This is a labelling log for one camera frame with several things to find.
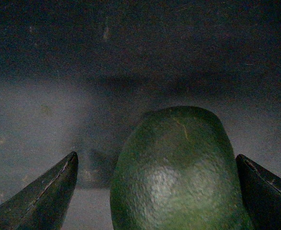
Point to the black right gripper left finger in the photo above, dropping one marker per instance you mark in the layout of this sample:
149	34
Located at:
43	204

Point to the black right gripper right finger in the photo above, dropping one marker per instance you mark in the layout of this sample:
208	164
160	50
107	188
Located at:
261	192

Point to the dark green avocado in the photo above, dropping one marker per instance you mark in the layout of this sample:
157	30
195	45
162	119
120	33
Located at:
177	171

